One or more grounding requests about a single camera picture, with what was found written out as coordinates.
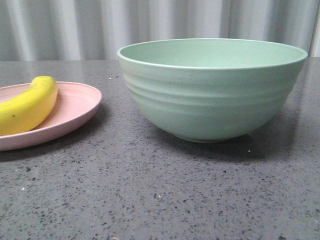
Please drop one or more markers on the green ribbed bowl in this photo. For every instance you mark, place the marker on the green ribbed bowl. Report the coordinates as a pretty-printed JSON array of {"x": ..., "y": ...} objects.
[{"x": 207, "y": 90}]

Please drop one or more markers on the yellow banana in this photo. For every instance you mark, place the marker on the yellow banana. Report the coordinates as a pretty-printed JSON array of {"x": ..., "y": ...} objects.
[{"x": 30, "y": 108}]

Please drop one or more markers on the pink plate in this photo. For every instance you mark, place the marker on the pink plate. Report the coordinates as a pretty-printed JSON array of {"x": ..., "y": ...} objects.
[{"x": 76, "y": 104}]

